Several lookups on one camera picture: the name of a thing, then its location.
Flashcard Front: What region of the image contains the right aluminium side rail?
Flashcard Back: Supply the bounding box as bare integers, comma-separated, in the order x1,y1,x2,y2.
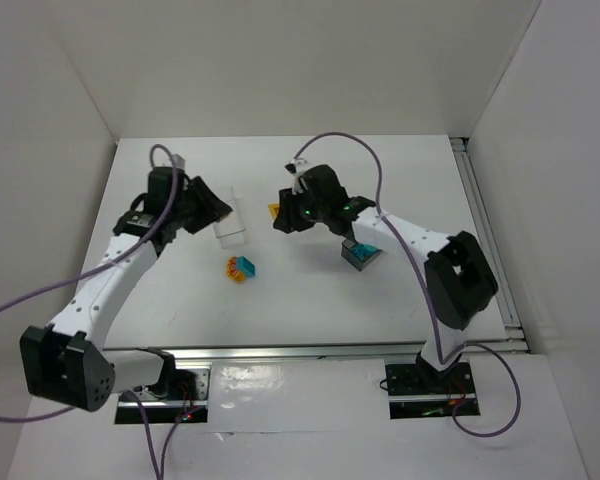
449,137,531,354

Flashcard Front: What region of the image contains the clear plastic container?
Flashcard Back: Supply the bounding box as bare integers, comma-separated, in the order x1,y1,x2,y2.
212,185,247,250

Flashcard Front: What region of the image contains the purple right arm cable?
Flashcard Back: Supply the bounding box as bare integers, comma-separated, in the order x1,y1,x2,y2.
292,131,523,439

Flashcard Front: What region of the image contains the teal rounded lego brick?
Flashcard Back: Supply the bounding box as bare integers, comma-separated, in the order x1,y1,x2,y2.
351,243,380,261

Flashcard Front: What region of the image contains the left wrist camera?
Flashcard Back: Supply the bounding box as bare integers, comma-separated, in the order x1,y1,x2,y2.
172,154,186,170

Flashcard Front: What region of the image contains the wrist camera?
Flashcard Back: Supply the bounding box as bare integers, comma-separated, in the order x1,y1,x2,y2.
172,154,186,170
284,158,311,176

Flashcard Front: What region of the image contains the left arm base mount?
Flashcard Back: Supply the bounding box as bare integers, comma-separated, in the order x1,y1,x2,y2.
114,362,211,425

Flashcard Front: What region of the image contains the teal rectangular lego brick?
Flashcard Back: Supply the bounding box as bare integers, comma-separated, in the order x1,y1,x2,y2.
236,256,256,278

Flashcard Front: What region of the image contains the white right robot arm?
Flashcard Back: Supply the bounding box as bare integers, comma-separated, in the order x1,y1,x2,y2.
273,160,498,372

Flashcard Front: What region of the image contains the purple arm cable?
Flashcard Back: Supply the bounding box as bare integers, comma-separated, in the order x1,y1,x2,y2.
0,143,186,480
292,131,523,439

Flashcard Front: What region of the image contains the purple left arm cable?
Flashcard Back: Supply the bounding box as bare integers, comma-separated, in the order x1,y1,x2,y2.
0,143,186,480

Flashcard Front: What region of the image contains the orange rounded lego brick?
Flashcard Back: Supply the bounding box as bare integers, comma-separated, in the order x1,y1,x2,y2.
226,257,246,284

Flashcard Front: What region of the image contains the yellow lego brick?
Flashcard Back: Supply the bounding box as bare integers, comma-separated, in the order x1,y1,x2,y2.
268,203,280,220

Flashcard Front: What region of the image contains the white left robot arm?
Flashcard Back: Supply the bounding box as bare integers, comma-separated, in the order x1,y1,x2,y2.
19,167,232,412

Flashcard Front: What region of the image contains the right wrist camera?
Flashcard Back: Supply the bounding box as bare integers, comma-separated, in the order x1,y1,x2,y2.
284,158,311,176

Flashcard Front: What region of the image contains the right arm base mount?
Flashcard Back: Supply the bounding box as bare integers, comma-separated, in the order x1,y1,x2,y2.
379,362,480,420

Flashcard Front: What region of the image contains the dark grey translucent container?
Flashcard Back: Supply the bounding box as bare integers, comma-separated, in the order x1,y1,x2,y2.
341,239,382,272

